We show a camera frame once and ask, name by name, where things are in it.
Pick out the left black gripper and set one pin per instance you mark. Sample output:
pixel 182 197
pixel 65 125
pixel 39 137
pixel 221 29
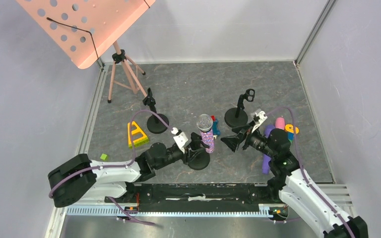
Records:
pixel 186 155

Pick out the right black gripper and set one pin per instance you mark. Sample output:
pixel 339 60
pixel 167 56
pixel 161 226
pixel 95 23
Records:
pixel 232 142

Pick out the black microphone stand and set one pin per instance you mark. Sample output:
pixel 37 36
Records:
pixel 236 116
pixel 154 124
pixel 205 157

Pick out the glitter microphone silver head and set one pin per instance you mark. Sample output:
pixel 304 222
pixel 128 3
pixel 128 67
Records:
pixel 205 124

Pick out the purple toy microphone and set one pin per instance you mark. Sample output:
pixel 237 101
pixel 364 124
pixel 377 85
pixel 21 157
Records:
pixel 266 157

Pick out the pink toy microphone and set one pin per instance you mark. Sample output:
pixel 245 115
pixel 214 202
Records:
pixel 280 123

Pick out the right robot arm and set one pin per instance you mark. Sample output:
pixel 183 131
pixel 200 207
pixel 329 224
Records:
pixel 293 186

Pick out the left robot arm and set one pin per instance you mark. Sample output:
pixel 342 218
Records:
pixel 80 178

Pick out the pink music stand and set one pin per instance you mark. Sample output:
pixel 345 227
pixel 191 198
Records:
pixel 85 29

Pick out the red blue toy car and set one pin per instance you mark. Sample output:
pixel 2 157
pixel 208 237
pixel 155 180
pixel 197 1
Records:
pixel 215 129

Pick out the yellow triangle toy block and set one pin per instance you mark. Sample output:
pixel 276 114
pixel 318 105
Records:
pixel 136 136

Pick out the stacked orange blue green blocks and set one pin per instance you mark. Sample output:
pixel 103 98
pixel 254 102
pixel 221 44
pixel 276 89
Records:
pixel 291 131

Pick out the small green cube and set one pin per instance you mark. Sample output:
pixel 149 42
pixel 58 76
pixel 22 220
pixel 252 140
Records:
pixel 104 157

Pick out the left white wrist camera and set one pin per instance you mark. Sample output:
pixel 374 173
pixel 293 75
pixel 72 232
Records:
pixel 180 138

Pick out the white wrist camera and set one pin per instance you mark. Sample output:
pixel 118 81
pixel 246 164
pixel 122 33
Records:
pixel 259 117
pixel 180 138

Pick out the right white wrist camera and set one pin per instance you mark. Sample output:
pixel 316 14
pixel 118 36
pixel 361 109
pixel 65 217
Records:
pixel 259 117

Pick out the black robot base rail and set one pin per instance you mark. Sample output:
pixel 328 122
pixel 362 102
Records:
pixel 201 198

